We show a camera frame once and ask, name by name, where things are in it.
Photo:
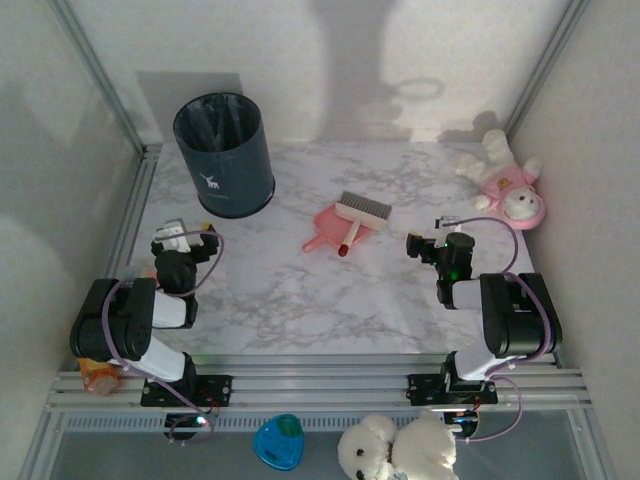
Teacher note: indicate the cream hand brush grey bristles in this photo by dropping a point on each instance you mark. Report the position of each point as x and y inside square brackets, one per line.
[362, 210]

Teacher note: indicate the pink plastic dustpan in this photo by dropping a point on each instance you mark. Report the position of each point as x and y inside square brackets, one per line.
[325, 227]

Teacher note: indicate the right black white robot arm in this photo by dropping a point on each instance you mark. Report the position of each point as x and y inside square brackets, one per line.
[515, 315]

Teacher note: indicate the dark blue waste bin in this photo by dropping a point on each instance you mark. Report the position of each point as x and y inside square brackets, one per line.
[230, 180]

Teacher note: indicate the white plush toy pink shirt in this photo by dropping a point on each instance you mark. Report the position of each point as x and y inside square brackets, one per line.
[505, 182]

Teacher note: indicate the black plastic bin liner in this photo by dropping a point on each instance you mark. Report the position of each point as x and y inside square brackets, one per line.
[215, 125]

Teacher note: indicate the orange juice bottle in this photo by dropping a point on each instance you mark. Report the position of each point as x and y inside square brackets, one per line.
[102, 382]

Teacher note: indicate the white plush bear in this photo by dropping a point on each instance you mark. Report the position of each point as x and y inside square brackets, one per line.
[400, 445]

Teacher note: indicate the blue plastic toy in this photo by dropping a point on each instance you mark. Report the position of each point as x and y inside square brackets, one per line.
[277, 442]

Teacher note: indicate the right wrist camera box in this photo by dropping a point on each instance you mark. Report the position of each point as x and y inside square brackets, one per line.
[447, 221]

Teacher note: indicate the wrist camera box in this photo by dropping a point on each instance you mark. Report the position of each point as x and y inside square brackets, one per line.
[447, 221]
[172, 235]

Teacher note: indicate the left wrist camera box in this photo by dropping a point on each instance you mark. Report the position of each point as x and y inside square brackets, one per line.
[172, 235]

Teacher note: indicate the aluminium side rail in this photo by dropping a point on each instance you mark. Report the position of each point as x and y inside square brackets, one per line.
[139, 200]

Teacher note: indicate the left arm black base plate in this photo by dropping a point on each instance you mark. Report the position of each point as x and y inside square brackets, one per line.
[220, 390]

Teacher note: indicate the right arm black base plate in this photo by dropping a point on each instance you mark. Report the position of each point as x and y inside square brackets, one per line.
[422, 390]

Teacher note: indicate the aluminium mounting rail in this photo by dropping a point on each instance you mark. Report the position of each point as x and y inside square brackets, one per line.
[320, 387]

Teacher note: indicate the aluminium frame post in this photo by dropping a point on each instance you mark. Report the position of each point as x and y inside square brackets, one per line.
[96, 75]
[546, 65]

